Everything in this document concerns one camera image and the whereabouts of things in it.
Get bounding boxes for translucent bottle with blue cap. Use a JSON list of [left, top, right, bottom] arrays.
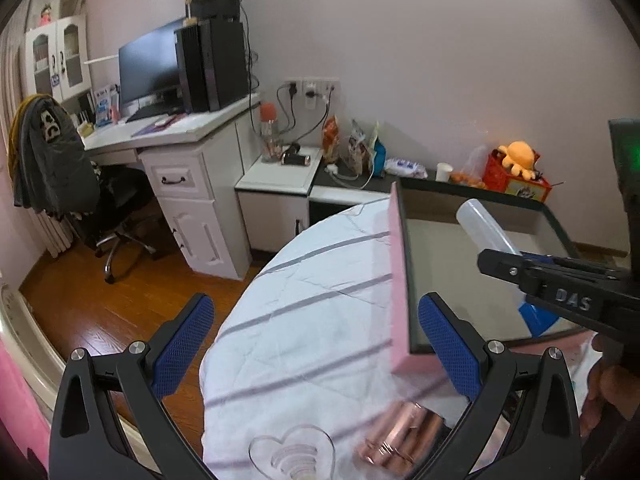
[[456, 198, 559, 337]]

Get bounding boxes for white tissue pack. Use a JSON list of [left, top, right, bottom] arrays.
[[384, 157, 428, 180]]

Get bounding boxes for white striped table cloth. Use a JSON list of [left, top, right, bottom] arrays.
[[200, 198, 598, 479]]

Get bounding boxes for orange octopus plush toy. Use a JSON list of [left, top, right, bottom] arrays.
[[498, 141, 538, 181]]

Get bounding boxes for white glass door cabinet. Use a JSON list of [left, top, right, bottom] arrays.
[[24, 15, 92, 102]]

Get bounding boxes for person's right hand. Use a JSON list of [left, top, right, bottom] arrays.
[[579, 356, 640, 437]]

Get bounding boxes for wall power outlet strip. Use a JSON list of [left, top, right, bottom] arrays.
[[284, 77, 341, 110]]

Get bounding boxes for red printed storage box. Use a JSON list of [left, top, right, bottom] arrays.
[[482, 150, 552, 203]]

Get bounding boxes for clear plastic bag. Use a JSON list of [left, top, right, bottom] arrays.
[[449, 145, 489, 190]]

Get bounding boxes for black computer tower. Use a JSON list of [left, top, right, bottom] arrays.
[[174, 20, 250, 114]]

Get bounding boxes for office chair with jacket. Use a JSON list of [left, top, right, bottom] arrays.
[[8, 94, 158, 284]]

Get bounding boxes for rose gold metal case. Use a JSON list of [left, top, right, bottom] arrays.
[[355, 401, 450, 477]]

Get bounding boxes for white desk with drawers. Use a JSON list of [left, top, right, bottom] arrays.
[[84, 94, 260, 281]]

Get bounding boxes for bottle with orange lid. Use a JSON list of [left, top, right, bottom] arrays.
[[259, 102, 282, 162]]

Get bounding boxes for low white side cabinet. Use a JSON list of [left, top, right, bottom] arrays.
[[235, 146, 397, 252]]

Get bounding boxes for white paper cup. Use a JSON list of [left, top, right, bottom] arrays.
[[436, 162, 454, 182]]

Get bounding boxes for black computer monitor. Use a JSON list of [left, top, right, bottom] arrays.
[[118, 18, 183, 104]]

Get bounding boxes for pink box with black rim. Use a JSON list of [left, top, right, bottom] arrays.
[[387, 178, 590, 374]]

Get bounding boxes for clear heart shaped dish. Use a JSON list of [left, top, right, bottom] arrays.
[[248, 425, 335, 480]]

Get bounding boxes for orange snack bag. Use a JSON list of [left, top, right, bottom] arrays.
[[321, 115, 340, 164]]

